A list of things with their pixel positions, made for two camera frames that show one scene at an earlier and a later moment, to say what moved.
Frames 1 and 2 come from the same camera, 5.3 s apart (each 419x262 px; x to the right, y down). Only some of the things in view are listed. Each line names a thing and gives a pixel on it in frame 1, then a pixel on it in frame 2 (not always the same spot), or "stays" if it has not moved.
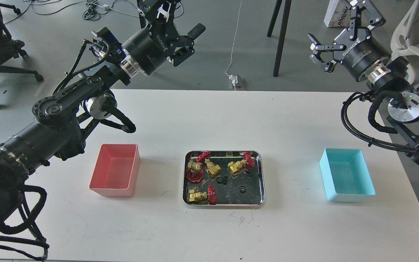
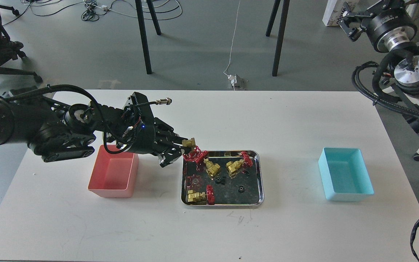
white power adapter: (234, 78) stays
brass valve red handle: (195, 177) to (196, 155)
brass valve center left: (212, 169) stays
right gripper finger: (328, 66) to (350, 17)
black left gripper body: (148, 48) to (152, 137)
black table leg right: (283, 31) stays
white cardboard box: (338, 14) stays
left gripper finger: (185, 49) to (170, 157)
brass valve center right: (234, 167) stays
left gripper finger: (165, 11) to (176, 143)
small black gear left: (223, 179) stays
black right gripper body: (358, 51) to (390, 27)
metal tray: (223, 179) stays
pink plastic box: (116, 170) stays
